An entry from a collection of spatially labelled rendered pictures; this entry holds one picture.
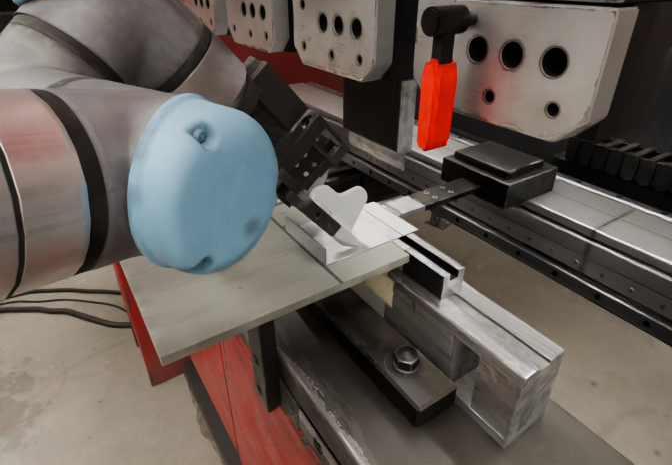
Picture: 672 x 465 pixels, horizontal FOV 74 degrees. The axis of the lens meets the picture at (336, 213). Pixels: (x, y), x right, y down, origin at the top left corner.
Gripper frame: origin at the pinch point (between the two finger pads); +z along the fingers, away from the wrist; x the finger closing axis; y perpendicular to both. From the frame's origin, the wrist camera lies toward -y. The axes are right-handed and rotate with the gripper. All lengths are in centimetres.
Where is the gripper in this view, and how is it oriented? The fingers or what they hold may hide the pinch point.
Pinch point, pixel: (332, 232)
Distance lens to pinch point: 50.8
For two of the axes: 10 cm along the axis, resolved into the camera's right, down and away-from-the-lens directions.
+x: -5.5, -4.1, 7.3
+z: 5.4, 4.9, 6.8
